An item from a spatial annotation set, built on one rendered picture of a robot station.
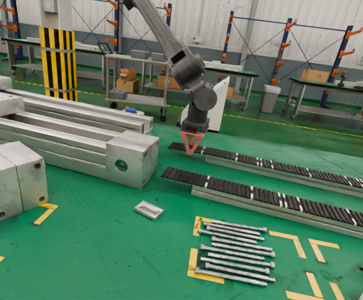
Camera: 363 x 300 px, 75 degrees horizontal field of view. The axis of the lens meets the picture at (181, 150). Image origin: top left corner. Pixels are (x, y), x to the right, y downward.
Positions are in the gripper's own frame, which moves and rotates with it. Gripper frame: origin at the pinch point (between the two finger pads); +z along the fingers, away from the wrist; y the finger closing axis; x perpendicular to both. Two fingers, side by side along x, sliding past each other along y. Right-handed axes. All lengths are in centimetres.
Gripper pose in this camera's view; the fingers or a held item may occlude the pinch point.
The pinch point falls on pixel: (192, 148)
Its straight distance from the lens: 72.5
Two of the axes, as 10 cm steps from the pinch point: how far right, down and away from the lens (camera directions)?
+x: 9.6, 2.2, -2.0
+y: -2.7, 3.5, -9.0
